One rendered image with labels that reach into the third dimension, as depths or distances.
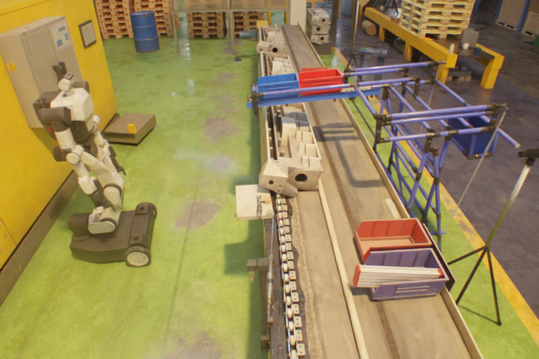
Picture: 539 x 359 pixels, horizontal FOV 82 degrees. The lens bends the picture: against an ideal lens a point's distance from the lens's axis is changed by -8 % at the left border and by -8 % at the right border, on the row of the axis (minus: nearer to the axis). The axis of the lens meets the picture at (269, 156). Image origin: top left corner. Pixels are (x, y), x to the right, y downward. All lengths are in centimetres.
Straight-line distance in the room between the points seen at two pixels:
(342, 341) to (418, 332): 35
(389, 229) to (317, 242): 40
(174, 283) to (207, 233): 56
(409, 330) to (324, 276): 45
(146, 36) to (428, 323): 796
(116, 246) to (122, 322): 60
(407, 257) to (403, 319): 30
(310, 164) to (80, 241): 195
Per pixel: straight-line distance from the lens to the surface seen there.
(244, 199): 210
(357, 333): 160
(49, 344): 280
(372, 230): 193
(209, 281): 271
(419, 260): 187
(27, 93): 320
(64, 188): 379
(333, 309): 168
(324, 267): 181
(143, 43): 862
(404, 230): 201
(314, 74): 254
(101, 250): 293
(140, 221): 302
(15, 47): 309
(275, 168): 206
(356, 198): 225
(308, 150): 233
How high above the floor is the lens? 215
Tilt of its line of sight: 33 degrees down
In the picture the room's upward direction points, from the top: straight up
